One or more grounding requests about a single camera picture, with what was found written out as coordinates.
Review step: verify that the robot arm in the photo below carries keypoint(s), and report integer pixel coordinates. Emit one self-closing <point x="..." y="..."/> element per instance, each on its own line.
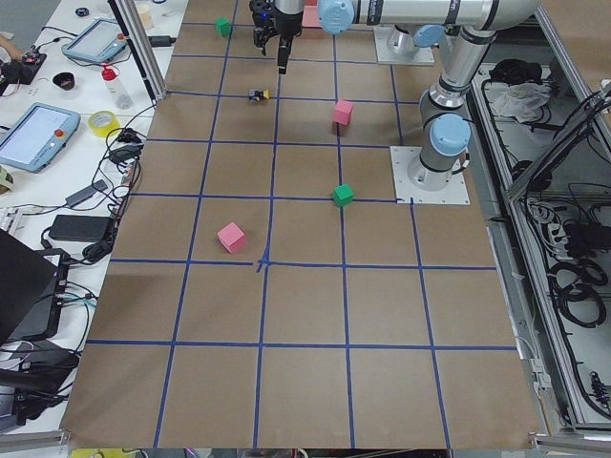
<point x="336" y="16"/>
<point x="446" y="133"/>

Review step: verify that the pink plastic bin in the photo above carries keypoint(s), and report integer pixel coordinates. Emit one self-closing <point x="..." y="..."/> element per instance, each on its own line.
<point x="311" y="17"/>

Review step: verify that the green cube by bin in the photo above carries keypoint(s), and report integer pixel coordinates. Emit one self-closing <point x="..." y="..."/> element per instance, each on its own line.
<point x="223" y="26"/>

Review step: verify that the pink cube near base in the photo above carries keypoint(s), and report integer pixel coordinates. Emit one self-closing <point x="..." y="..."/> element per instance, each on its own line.
<point x="342" y="112"/>

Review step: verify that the red cap squeeze bottle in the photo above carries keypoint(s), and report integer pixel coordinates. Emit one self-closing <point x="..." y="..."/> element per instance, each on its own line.
<point x="116" y="88"/>

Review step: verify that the upper teach pendant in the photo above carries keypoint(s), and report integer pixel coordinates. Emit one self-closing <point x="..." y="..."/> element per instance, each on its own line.
<point x="99" y="43"/>

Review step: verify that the teach pendant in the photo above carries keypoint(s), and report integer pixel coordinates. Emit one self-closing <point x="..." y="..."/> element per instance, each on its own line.
<point x="37" y="137"/>
<point x="99" y="43"/>

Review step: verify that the green cube near base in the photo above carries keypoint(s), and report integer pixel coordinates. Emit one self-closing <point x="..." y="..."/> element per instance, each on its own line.
<point x="342" y="195"/>

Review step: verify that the yellow tape roll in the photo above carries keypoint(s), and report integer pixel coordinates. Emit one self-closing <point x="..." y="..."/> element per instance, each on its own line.
<point x="103" y="123"/>

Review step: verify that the pink cube far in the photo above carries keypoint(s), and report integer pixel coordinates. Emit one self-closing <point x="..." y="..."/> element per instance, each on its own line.
<point x="232" y="238"/>

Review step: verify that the black bowl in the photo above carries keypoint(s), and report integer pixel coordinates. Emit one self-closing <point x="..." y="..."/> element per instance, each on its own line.
<point x="64" y="81"/>

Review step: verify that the white cloth pile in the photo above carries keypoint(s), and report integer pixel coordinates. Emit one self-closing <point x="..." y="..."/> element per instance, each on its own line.
<point x="524" y="102"/>

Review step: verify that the lower teach pendant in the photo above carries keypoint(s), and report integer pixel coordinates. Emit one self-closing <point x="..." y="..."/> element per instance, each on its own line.
<point x="37" y="137"/>

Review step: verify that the black power adapter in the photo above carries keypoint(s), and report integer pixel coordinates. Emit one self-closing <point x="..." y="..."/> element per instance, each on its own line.
<point x="79" y="228"/>

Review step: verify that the black laptop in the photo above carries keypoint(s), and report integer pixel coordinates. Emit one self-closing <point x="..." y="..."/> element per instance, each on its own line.
<point x="32" y="282"/>

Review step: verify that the aluminium frame post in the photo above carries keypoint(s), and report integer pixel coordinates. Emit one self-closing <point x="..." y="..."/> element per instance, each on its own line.
<point x="126" y="15"/>

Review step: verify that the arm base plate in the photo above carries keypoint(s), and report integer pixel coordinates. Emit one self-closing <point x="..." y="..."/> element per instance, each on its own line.
<point x="406" y="45"/>
<point x="415" y="184"/>

